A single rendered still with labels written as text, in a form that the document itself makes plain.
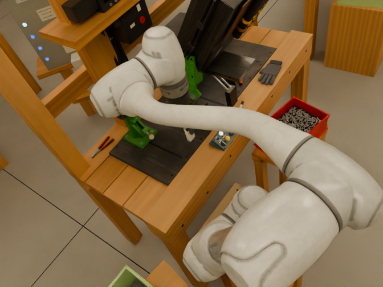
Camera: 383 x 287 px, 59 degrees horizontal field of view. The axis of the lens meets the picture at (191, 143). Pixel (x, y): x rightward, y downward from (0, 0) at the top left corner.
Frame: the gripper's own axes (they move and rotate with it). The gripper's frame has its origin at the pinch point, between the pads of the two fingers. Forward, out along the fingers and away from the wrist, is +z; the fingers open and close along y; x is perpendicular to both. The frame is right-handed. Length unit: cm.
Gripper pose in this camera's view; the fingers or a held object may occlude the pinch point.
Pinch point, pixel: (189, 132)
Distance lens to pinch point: 119.8
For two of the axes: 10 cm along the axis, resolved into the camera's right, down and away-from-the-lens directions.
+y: 7.9, 3.5, -5.0
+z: 2.1, 6.2, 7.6
